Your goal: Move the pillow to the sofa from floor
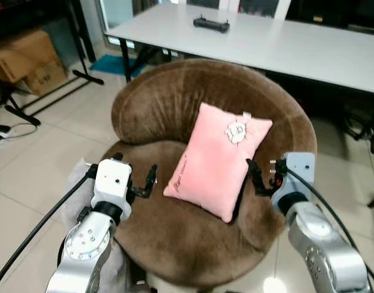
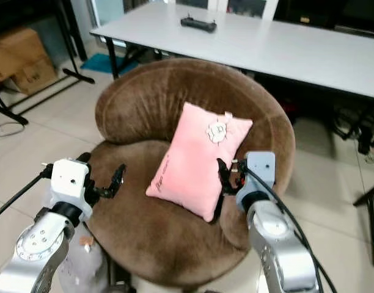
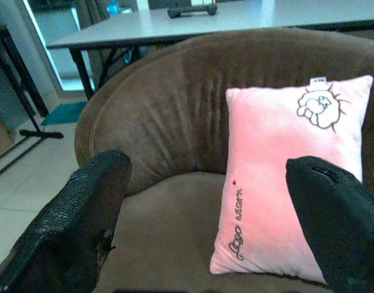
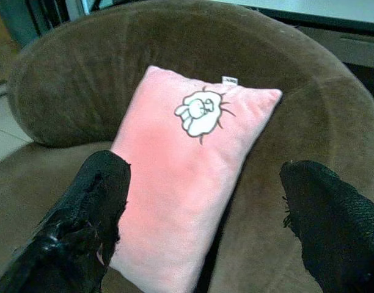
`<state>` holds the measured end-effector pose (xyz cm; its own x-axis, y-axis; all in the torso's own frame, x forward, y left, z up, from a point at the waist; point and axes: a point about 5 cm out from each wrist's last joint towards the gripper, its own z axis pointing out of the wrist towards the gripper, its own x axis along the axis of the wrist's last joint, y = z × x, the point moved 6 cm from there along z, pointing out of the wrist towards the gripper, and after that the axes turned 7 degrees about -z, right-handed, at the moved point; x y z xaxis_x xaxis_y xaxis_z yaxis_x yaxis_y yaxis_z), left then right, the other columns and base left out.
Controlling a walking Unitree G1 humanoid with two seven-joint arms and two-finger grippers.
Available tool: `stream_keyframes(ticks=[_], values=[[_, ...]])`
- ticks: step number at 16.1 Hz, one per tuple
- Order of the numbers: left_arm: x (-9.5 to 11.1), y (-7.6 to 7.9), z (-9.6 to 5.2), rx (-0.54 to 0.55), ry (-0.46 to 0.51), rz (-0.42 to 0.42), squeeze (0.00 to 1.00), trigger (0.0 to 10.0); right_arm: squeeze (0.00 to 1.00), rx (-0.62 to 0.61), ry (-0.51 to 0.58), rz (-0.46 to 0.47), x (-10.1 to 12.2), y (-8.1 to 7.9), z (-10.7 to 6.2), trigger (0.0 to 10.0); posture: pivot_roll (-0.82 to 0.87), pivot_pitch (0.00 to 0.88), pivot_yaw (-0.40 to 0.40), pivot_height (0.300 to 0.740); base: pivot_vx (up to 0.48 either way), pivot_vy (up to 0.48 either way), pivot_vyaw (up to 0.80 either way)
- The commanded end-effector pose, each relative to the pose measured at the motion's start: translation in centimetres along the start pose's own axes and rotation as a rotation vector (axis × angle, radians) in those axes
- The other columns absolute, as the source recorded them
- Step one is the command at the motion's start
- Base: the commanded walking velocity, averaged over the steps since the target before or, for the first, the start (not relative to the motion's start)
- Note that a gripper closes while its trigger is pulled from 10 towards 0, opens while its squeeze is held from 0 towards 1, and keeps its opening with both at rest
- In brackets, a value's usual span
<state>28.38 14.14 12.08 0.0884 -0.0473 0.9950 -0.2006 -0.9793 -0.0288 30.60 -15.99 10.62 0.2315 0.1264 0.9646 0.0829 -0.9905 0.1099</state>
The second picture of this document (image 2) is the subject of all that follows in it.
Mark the pink pillow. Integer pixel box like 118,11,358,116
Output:
146,102,254,223

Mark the grey pillow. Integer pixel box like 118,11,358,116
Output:
40,177,109,293

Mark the brown round plush sofa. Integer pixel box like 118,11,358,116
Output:
86,58,296,289

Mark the teal floor mat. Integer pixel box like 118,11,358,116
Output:
80,52,134,76

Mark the small printed cardboard box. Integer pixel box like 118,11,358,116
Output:
11,58,59,95

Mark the white folding table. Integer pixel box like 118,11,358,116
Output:
89,3,374,102

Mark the black metal stand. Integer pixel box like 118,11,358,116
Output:
353,180,374,269

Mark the black remote controller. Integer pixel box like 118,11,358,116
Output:
180,15,218,33

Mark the black metal rack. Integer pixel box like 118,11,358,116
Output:
0,0,96,126

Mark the large cardboard box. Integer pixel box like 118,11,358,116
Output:
0,27,49,82

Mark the glass door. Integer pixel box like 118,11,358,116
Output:
89,0,128,29

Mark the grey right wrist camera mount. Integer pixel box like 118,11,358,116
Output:
239,151,277,197

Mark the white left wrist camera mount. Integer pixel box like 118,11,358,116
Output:
51,157,94,212

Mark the white floor cable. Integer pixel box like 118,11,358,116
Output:
0,121,25,139

